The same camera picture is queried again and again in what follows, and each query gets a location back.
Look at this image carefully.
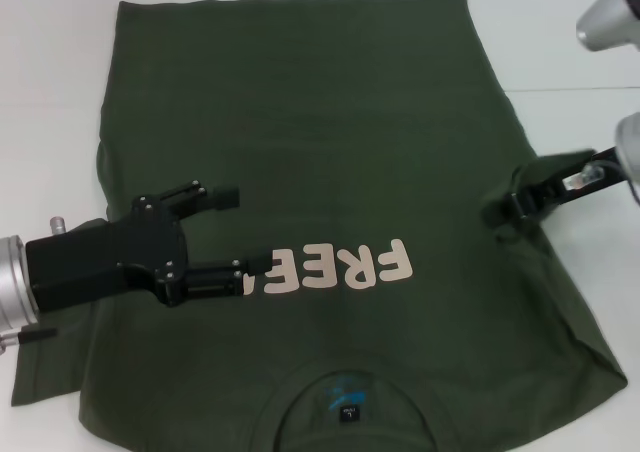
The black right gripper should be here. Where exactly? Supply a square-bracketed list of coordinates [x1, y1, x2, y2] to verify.
[503, 144, 625, 222]

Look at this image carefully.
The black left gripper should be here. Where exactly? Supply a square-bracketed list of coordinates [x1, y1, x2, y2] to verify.
[23, 180, 274, 315]

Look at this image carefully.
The dark green FREE T-shirt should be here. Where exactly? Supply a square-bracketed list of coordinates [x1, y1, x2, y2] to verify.
[10, 0, 630, 452]

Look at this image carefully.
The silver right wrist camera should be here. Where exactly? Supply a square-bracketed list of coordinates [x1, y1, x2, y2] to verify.
[574, 0, 640, 54]

